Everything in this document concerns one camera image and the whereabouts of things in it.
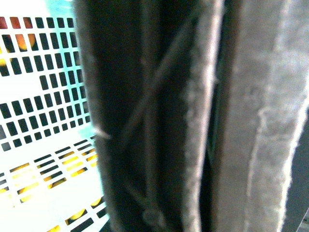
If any brown basket handle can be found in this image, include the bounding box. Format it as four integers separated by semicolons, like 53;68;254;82
74;0;309;232

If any light blue plastic basket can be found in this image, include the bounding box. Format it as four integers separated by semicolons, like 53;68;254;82
0;0;109;232

